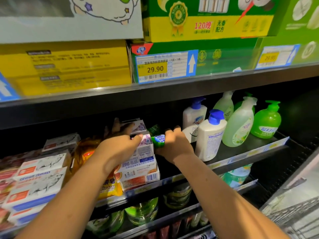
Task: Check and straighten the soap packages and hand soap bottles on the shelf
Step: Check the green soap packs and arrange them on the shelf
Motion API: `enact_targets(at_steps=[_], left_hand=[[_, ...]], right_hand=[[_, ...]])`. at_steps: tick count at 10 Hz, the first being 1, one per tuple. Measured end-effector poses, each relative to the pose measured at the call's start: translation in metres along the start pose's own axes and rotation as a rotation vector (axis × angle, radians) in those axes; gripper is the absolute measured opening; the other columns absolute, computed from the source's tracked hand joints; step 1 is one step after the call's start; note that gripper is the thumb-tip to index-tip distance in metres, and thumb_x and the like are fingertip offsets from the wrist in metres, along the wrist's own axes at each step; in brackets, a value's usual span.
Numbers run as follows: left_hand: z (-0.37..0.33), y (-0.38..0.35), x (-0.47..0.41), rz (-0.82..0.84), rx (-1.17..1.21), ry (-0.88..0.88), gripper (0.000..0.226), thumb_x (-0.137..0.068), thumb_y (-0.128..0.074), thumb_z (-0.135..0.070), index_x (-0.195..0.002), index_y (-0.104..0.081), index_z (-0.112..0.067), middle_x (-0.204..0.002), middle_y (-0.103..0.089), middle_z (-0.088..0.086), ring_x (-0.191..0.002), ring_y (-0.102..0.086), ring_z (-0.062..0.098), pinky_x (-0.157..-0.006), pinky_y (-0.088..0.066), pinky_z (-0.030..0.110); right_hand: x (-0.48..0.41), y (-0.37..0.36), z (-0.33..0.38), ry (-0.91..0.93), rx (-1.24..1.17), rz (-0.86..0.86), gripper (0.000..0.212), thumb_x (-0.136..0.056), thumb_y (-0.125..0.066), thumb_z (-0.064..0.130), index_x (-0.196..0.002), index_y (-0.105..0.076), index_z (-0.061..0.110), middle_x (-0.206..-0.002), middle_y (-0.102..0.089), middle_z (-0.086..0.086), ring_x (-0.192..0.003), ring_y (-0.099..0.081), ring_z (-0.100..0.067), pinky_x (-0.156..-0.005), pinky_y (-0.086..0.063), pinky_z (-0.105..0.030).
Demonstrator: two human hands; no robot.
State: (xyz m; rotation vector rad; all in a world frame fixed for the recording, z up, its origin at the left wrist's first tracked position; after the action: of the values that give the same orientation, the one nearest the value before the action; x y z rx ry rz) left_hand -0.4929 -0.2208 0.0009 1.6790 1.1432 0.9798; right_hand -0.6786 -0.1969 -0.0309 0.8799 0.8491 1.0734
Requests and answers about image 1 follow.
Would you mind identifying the person's right hand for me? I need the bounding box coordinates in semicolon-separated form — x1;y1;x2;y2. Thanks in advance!
156;127;195;165

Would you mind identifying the person's left hand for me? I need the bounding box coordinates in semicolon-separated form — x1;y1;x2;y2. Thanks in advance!
95;118;145;172

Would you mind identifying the green blue print soap box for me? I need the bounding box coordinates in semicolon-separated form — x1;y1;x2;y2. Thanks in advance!
151;126;166;148

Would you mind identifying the stack of white purple soap boxes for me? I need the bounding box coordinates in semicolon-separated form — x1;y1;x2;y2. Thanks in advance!
119;118;161;191

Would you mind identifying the white hand sanitizer bottle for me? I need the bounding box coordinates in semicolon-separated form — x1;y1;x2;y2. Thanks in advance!
195;109;228;162
182;97;207;143

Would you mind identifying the stack of yellow soap boxes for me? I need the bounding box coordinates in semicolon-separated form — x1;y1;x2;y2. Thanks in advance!
72;139;125;199

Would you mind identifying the pale green hand sanitizer bottle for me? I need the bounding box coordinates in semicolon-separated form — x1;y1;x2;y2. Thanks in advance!
213;91;235;121

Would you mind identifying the bright green hand sanitizer bottle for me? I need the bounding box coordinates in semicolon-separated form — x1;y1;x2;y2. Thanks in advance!
233;94;255;114
251;100;282;140

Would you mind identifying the stack of white orange soap boxes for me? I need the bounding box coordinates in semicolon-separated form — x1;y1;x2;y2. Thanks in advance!
2;133;80;227

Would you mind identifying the stack of pink soap boxes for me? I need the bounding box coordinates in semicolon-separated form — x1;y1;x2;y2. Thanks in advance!
0;152;41;232

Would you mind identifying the person's right forearm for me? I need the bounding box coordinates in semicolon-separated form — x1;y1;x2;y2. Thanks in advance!
172;152;290;239

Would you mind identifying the person's left forearm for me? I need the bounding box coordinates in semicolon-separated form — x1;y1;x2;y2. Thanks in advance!
15;157;123;239

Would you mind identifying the row of red tubes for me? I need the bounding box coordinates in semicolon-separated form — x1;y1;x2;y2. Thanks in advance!
145;219;185;239

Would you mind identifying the flat yellow box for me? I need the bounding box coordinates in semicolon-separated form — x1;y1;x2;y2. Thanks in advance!
0;40;134;98

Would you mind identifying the green yellow cartoon box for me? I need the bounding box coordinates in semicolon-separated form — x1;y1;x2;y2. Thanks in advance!
142;0;287;43

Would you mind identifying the large yellow box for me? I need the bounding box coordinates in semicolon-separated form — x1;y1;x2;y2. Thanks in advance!
0;0;145;44

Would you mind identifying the green box bottle print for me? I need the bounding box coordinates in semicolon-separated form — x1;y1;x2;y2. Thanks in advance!
259;0;319;65

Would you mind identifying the wire basket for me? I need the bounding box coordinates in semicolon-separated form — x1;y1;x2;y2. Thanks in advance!
262;194;319;239

